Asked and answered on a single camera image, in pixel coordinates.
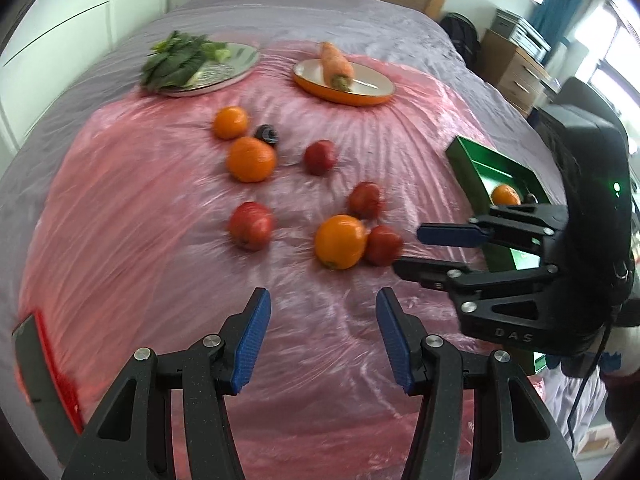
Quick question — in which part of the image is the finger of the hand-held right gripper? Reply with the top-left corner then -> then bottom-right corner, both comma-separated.
417,204 -> 572,257
392,257 -> 601,356

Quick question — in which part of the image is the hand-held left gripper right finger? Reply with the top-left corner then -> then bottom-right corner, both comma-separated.
375,287 -> 583,480

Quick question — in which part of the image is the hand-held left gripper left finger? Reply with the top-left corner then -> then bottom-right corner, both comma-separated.
62,287 -> 272,480

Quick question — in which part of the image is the green box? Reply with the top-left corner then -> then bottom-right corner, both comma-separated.
445,136 -> 551,273

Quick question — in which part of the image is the red apple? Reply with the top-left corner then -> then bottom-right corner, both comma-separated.
228,201 -> 275,252
303,140 -> 338,177
364,225 -> 405,267
347,181 -> 387,221

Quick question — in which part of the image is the large orange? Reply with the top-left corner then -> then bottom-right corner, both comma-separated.
226,136 -> 277,184
314,215 -> 368,271

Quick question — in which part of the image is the person's right forearm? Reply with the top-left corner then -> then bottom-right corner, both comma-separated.
597,325 -> 640,446

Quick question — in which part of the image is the grey chair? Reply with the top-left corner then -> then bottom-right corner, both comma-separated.
560,77 -> 623,128

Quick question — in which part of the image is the wooden drawer cabinet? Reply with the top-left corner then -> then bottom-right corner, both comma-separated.
477,29 -> 553,116

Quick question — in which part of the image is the red plastic sheet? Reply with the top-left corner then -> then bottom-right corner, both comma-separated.
15,50 -> 551,480

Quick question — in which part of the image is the grey printer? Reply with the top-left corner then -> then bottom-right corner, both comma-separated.
490,8 -> 551,61

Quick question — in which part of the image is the blue curtain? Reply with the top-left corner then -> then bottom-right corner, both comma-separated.
530,0 -> 596,46

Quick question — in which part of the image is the black backpack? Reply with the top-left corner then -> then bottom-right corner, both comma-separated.
440,12 -> 481,63

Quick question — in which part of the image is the carrot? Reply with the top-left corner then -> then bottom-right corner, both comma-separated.
320,41 -> 356,92

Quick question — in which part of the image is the orange rimmed plate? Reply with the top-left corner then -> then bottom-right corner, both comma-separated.
292,57 -> 397,107

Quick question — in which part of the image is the small orange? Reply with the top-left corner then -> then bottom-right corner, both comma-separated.
212,106 -> 249,141

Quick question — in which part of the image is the grey bed blanket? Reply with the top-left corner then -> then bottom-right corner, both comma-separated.
0,0 -> 576,480

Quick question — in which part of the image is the patterned grey plate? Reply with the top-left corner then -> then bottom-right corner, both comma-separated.
150,42 -> 262,98

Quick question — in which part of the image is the leafy green vegetable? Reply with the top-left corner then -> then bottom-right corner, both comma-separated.
140,31 -> 232,92

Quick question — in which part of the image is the white wardrobe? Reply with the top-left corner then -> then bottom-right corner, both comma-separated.
0,0 -> 221,151

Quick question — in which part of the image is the black cable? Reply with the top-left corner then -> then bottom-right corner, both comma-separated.
567,322 -> 613,453

